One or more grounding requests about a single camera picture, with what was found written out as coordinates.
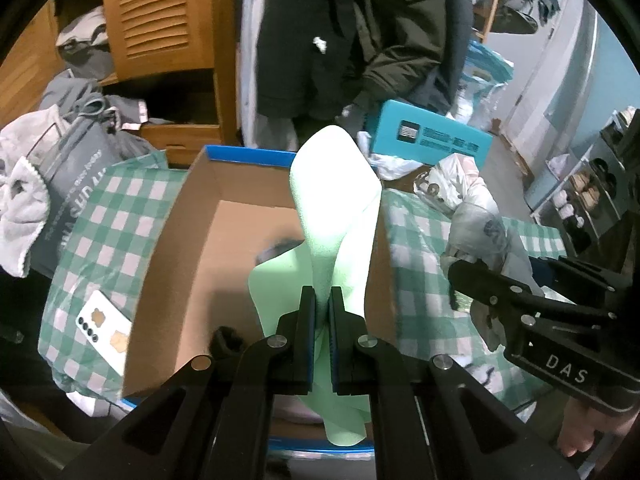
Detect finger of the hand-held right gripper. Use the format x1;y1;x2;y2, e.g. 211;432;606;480
530;255;626;292
447;259;619;332

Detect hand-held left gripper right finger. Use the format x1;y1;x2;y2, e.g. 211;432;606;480
330;286;581;480

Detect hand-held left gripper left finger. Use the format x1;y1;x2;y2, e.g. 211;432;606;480
60;285;317;480

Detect clear plastic bag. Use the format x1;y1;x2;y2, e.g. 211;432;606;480
440;200;546;351

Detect pink grey sock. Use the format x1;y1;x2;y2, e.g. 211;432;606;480
272;394;326;426

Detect light green sock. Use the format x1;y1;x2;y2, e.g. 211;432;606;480
248;125;383;448

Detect blue cardboard shoe box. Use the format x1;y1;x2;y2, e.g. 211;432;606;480
120;145;401;456

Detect person's right hand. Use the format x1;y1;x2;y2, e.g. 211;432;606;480
555;400;622;461

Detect black shoes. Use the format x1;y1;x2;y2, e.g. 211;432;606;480
567;220;594;253

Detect white shoes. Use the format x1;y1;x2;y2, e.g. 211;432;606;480
555;195;586;221

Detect light blue bin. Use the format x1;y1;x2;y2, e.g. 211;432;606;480
525;165;566;211

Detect black sock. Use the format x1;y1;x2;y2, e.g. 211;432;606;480
209;326;246;358

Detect beige shoes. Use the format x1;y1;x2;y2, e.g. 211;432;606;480
570;172;601;206

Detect white printed plastic bag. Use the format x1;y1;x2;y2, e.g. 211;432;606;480
412;152;501;216

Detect small white bag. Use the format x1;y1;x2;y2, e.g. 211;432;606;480
545;152;576;176

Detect metal shoe rack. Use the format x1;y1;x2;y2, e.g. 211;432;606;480
530;105;640;261

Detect teal cardboard box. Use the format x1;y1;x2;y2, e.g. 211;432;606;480
365;100;493;167

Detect large blue white plastic bag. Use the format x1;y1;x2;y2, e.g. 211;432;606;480
457;42;516;126

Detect white smartphone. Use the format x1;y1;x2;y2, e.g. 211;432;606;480
75;290;133;376

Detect green checked blanket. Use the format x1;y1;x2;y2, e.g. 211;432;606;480
37;152;571;411

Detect dark grey hanging coat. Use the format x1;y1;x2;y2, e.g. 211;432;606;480
440;0;475;116

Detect dark hanging bag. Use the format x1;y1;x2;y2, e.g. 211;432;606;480
500;0;541;36

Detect olive green jacket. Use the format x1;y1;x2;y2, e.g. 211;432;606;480
345;0;451;111

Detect white hanging garment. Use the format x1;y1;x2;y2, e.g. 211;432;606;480
237;0;301;153

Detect wooden shelf rack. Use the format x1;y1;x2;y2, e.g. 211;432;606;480
470;0;507;43

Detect grey tote bag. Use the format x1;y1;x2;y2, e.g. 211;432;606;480
30;120;168;281

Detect black hanging coat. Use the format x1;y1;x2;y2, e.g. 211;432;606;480
255;0;361;121

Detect white fluffy towel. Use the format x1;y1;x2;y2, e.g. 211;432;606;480
0;107;63;278

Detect grey hoodie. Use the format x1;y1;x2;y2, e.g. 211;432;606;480
40;70;151;136

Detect louvered wooden wardrobe door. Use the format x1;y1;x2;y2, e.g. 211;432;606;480
102;0;221;81

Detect grey folded clothes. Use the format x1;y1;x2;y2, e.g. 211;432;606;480
55;7;116;81

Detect wooden wardrobe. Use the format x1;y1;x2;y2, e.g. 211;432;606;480
0;0;246;168

